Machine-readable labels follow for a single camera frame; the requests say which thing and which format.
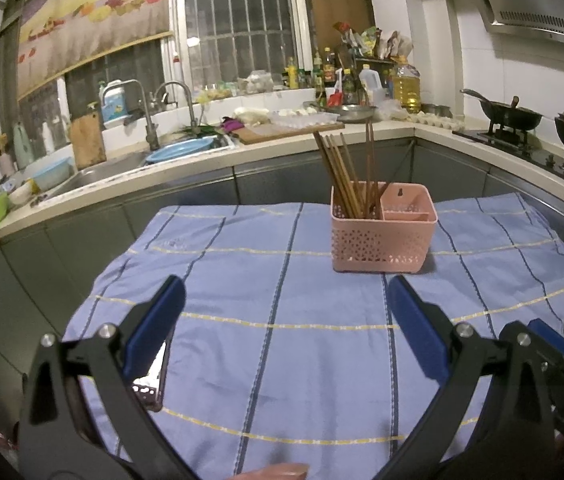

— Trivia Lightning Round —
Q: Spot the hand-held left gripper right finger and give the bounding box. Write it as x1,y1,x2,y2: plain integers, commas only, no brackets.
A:
377,275,555,480

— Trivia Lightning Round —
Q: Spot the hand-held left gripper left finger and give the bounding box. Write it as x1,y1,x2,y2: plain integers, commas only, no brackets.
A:
16,275,197,480

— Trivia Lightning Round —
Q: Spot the pink perforated utensil basket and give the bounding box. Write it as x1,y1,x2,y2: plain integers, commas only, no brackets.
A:
331,183,438,274

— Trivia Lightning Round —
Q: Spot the bundle of wooden chopsticks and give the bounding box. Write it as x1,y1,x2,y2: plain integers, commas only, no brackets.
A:
313,120,390,221

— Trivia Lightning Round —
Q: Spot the person's left hand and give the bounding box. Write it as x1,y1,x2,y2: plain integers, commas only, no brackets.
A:
237,462,310,480

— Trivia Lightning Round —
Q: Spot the blue checked tablecloth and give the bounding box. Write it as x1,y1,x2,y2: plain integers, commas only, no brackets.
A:
62,192,564,480

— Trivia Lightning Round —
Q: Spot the steel kitchen sink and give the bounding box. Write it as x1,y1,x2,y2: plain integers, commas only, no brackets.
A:
52,152,163,199

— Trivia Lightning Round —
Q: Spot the blue plastic basin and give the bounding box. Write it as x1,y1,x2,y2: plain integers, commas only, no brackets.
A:
144,137,219,167

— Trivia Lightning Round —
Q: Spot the light blue plastic container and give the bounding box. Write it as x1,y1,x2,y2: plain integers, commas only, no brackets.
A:
32,157,74,192

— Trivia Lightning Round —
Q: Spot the black gas stove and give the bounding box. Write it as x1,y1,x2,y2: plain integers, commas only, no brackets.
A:
454,127,564,194

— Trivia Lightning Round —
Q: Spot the upright wooden cutting board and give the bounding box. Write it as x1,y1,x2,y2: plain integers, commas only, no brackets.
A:
68,112,107,170

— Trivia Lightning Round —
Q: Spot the tall steel faucet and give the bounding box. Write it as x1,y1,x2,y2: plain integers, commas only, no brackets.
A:
99,79,163,152

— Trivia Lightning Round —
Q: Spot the tray of eggs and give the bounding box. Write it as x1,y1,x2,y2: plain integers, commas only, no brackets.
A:
407,111,464,131

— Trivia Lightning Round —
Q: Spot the white kitchen counter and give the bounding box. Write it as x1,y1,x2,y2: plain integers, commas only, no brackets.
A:
0,117,564,281

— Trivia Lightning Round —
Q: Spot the short steel faucet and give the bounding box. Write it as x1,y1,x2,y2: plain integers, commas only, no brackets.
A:
154,81,201,137

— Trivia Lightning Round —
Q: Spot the pale green bottle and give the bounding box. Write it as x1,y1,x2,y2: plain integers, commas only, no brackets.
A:
12,122,35,171

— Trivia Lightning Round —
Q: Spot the steel mixing bowl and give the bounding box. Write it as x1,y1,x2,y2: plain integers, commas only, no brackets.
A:
322,102,379,124

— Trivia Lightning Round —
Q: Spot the blue label detergent bottle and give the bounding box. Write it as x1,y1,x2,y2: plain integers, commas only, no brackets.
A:
100,82,128,124

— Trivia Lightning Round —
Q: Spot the open black wok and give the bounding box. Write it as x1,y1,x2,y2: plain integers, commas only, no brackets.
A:
460,88,544,132

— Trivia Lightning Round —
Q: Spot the flat wooden cutting board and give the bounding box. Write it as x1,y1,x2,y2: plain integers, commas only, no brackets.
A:
234,120,346,147

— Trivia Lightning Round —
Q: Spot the clear plastic food tray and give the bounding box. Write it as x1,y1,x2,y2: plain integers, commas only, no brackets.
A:
269,107,341,129

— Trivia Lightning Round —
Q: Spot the yellow cooking oil bottle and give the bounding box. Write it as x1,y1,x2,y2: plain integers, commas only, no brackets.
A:
391,55,423,114

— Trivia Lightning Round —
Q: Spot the white plastic jug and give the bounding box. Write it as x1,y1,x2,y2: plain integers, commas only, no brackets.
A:
358,64,383,106

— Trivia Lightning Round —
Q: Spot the cluster of condiment bottles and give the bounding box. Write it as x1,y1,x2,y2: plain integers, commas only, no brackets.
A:
282,47,359,107

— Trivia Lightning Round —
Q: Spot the pile of snack packets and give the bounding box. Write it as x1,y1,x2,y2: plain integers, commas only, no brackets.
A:
332,21,415,61

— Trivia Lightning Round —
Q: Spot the fruit print roller blind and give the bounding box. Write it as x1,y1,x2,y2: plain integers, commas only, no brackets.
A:
14,0,173,102

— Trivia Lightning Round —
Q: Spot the barred window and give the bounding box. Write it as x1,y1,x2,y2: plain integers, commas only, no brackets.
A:
177,0,309,97

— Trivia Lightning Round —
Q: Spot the brown cardboard sheet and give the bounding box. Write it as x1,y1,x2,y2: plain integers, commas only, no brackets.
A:
307,0,373,52

